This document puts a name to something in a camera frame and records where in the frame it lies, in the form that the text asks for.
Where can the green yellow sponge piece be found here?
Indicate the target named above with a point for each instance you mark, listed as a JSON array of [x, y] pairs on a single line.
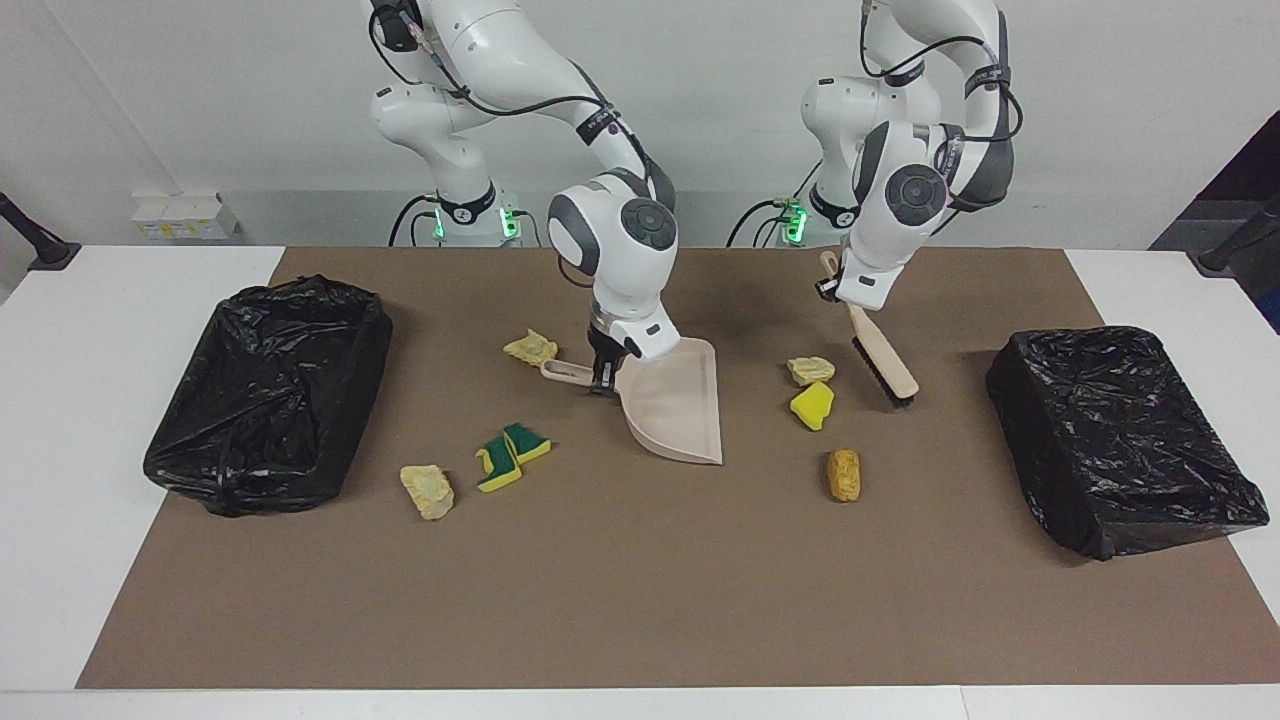
[[528, 442], [497, 470]]

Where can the white wall socket box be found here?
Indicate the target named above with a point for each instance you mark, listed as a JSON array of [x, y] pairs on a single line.
[[185, 217]]

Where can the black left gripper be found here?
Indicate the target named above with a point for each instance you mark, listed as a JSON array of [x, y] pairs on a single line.
[[828, 288]]

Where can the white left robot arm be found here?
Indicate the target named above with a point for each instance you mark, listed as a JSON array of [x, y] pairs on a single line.
[[900, 190]]

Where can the bin with black bag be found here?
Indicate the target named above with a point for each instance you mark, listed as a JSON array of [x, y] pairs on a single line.
[[1120, 440], [270, 400]]

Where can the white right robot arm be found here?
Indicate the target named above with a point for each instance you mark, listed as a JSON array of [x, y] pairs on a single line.
[[610, 240]]

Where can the black stand foot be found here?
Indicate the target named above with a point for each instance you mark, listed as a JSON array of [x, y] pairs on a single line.
[[1225, 255], [45, 250]]

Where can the beige hand brush black bristles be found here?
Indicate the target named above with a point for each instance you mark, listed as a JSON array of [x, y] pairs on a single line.
[[885, 355]]

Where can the bright yellow sponge piece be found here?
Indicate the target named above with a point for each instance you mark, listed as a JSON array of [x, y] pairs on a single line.
[[812, 406]]

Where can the orange brown sponge piece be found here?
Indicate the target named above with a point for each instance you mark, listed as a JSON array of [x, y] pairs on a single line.
[[844, 475]]

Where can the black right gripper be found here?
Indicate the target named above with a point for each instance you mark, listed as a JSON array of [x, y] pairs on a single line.
[[605, 352]]

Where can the beige plastic dustpan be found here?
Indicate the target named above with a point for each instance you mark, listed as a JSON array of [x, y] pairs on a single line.
[[680, 410]]

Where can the pale yellow sponge scrap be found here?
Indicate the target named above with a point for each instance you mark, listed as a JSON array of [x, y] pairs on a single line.
[[428, 491], [810, 369], [531, 349]]

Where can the brown table mat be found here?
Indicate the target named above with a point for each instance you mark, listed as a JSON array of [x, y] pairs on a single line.
[[640, 600]]

